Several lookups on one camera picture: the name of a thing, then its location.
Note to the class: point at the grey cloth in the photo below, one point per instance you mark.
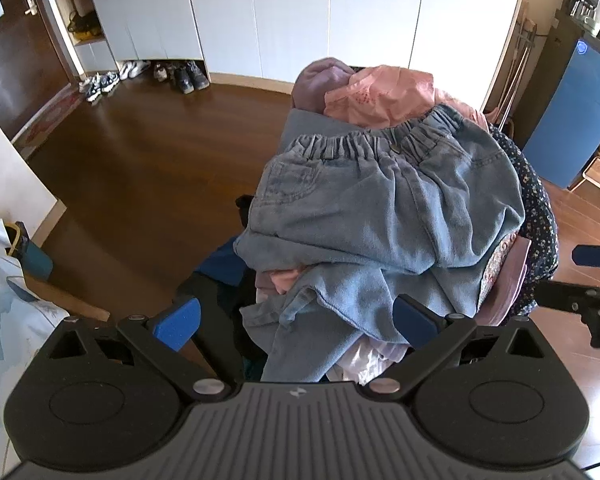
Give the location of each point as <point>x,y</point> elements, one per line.
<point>300,125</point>

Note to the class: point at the blue appliance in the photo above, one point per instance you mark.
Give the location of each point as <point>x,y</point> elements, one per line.
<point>575,110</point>

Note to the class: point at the white wardrobe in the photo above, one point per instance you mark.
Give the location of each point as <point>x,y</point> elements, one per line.
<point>290,25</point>

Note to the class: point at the mauve garment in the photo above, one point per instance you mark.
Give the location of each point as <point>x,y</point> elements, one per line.
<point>320,82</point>

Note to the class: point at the dark floral garment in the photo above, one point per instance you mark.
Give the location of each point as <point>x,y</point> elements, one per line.
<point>535,200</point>

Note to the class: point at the light blue jeans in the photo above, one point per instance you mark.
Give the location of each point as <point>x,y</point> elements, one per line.
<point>380,200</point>

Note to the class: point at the brown wooden door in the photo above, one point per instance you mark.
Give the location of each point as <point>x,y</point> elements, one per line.
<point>10,65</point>

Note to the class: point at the light pink cloth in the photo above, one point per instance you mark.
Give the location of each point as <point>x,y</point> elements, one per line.
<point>285,280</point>

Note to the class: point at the row of shoes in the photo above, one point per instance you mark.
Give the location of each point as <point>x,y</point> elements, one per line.
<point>185,79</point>

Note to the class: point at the pink floral trim cloth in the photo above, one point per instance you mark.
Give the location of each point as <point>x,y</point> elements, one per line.
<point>502,265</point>

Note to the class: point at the patterned doormat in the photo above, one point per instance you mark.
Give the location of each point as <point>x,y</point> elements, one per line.
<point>50,117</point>

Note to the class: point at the blue printed table mat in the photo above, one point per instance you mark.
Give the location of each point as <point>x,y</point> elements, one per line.
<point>10,320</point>

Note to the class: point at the white cloth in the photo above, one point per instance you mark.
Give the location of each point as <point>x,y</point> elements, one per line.
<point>360,360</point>

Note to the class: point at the pink garment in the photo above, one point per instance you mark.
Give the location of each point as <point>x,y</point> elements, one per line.
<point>380,95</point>

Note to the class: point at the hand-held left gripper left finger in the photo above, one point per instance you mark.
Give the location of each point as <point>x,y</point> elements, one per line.
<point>177,322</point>

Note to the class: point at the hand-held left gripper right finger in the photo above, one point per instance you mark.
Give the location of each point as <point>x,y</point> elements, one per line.
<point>415,322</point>

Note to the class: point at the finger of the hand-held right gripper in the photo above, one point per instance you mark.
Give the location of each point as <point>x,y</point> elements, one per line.
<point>570,299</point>
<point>596,255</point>

